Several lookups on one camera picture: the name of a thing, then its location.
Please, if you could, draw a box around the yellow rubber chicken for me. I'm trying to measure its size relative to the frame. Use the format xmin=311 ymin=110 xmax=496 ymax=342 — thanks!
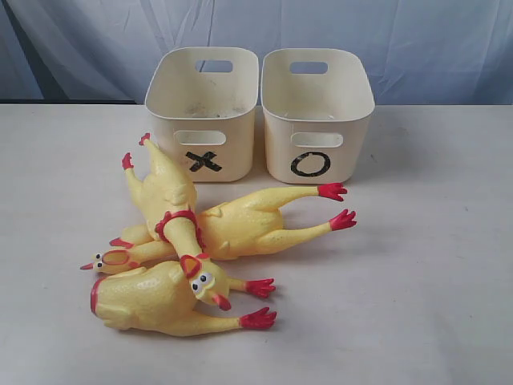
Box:
xmin=122 ymin=133 xmax=231 ymax=310
xmin=80 ymin=183 xmax=356 ymax=274

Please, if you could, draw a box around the yellow rubber chicken top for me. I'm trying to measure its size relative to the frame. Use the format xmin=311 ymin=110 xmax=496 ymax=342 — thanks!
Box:
xmin=122 ymin=133 xmax=231 ymax=310

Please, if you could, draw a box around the headless yellow chicken body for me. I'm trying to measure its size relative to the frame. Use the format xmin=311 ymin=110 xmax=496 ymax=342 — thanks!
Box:
xmin=90 ymin=255 xmax=277 ymax=337

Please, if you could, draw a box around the cream bin marked O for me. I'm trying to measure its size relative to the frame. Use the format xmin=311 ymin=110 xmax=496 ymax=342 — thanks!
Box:
xmin=261 ymin=48 xmax=375 ymax=184

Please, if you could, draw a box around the cream bin marked X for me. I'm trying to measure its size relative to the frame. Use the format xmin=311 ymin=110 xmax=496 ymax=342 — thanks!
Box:
xmin=144 ymin=47 xmax=260 ymax=183

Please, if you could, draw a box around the detached chicken head neck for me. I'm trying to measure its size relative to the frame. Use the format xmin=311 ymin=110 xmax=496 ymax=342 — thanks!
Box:
xmin=109 ymin=225 xmax=154 ymax=249

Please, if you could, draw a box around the white backdrop curtain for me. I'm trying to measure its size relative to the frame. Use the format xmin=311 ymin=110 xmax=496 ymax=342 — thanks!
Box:
xmin=1 ymin=1 xmax=512 ymax=104

